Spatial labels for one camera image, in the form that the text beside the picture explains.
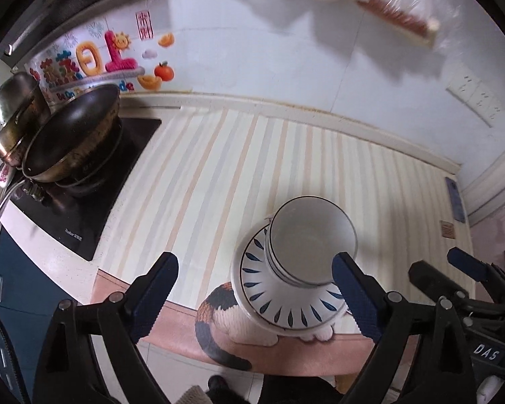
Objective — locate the gold ingot wall sticker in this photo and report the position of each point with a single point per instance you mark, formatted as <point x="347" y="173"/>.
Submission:
<point x="148" y="83"/>
<point x="166" y="40"/>

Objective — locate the black gas cooktop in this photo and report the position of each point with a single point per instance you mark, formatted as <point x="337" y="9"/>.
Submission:
<point x="88" y="210"/>

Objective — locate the black range hood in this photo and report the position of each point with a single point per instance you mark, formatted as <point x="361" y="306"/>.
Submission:
<point x="46" y="4"/>

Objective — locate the pink floral white plate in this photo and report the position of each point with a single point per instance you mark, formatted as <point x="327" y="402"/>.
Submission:
<point x="251" y="316"/>

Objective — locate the person's right hand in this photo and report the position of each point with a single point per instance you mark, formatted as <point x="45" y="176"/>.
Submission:
<point x="490" y="391"/>

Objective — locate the pink number wall sticker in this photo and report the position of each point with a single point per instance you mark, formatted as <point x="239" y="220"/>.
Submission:
<point x="113" y="54"/>

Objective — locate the white window frame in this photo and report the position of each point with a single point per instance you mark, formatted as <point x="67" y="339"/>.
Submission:
<point x="496" y="176"/>

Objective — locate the white bowl with grey rim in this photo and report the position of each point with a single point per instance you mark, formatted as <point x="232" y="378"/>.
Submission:
<point x="311" y="235"/>

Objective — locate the white wall socket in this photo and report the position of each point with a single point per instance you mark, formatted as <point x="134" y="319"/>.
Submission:
<point x="475" y="101"/>

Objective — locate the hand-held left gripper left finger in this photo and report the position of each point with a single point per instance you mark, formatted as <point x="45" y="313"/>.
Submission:
<point x="151" y="298"/>

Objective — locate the black frying pan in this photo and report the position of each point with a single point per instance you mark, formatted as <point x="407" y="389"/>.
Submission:
<point x="71" y="130"/>

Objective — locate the blue card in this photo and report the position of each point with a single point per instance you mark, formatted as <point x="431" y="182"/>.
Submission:
<point x="455" y="200"/>

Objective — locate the small brown label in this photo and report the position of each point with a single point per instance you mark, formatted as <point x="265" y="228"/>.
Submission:
<point x="448" y="229"/>

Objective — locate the person's dark clothing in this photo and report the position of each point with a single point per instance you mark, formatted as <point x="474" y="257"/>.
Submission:
<point x="294" y="391"/>

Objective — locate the blue leaf pattern plate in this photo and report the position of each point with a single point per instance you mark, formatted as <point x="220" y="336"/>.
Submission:
<point x="261" y="286"/>

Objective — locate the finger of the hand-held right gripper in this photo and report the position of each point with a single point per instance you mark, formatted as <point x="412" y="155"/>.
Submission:
<point x="467" y="261"/>
<point x="429" y="277"/>

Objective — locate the red vertical wall sticker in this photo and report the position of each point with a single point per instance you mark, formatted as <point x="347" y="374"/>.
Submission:
<point x="143" y="24"/>

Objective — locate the stainless steel pot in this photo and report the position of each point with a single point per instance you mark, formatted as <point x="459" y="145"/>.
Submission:
<point x="12" y="113"/>

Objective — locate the striped pastel counter mat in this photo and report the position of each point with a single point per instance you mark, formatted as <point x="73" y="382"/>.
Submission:
<point x="219" y="185"/>

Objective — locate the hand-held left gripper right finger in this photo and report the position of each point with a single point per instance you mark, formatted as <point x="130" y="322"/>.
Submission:
<point x="355" y="298"/>

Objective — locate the blue cabinet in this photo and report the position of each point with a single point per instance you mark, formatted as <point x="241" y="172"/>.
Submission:
<point x="21" y="286"/>

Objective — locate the orange fruit wall sticker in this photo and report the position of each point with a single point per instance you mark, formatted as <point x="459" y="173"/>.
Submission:
<point x="164" y="71"/>

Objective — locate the colourful letters wall sticker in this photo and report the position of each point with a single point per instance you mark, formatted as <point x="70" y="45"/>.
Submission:
<point x="67" y="92"/>

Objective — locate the brown bristle brush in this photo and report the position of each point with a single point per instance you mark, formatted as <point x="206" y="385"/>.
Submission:
<point x="399" y="19"/>

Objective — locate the knitted calico cat figure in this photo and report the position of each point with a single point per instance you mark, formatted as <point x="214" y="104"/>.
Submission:
<point x="219" y="315"/>

